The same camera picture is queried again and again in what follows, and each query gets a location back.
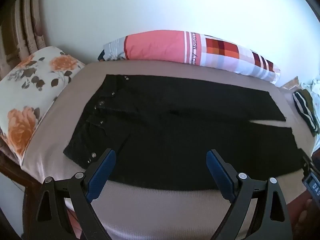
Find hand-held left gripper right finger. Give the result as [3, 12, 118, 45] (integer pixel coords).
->
[206, 149, 293, 240]

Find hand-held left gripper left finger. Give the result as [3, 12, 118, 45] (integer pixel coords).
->
[34, 148, 117, 240]

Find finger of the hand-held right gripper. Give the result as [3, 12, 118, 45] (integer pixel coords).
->
[301, 154, 313, 174]

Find black pants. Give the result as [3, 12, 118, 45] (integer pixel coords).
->
[63, 74, 309, 191]

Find person's right hand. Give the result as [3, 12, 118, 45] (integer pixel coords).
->
[296, 197, 320, 240]

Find striped olive black cloth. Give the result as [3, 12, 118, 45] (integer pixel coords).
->
[292, 90, 320, 137]

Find beige bed cover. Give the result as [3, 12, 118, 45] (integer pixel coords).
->
[20, 60, 316, 240]

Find white crumpled cloth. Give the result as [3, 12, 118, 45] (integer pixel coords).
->
[309, 79, 320, 93]

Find brown cardboard piece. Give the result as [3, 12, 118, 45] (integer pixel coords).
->
[282, 79, 302, 90]

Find floral white pillow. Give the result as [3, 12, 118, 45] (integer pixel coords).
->
[0, 46, 86, 166]

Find checked pink bolster pillow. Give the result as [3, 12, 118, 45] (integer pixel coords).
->
[98, 30, 281, 85]

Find patterned brown curtain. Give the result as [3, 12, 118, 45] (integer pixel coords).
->
[0, 0, 54, 83]

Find red-brown wooden bed frame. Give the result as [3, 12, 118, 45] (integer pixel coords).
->
[0, 140, 38, 205]

